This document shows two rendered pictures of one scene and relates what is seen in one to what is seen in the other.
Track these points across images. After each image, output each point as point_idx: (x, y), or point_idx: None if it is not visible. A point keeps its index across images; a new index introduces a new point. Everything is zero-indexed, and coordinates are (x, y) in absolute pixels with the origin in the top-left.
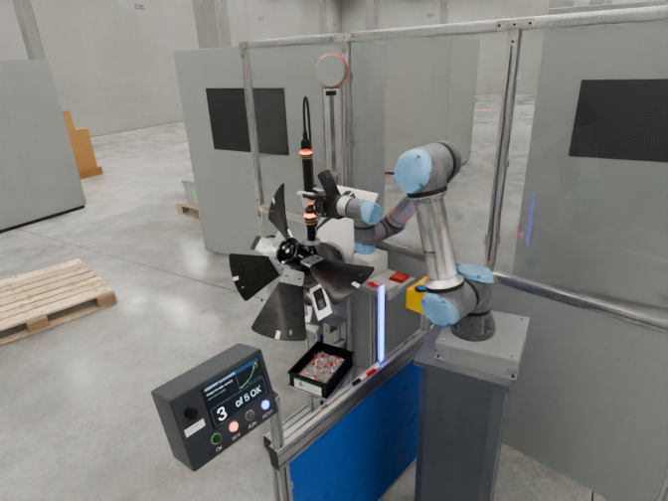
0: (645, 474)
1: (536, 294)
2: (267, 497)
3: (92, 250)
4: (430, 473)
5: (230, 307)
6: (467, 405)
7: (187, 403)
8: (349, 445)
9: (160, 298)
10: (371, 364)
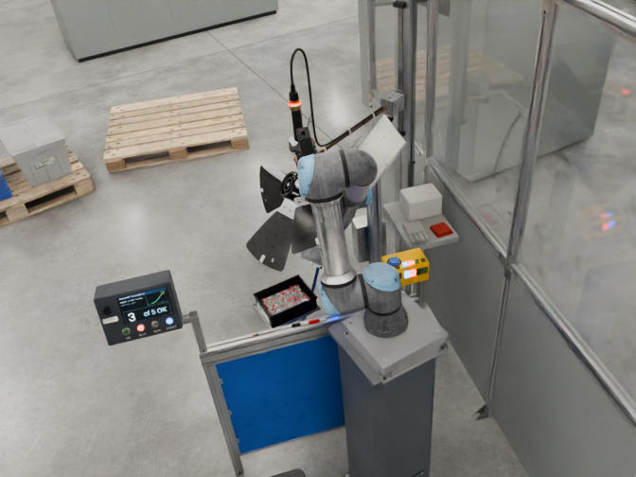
0: None
1: (538, 308)
2: None
3: (258, 75)
4: (348, 425)
5: None
6: (359, 384)
7: (105, 303)
8: (291, 372)
9: (289, 154)
10: None
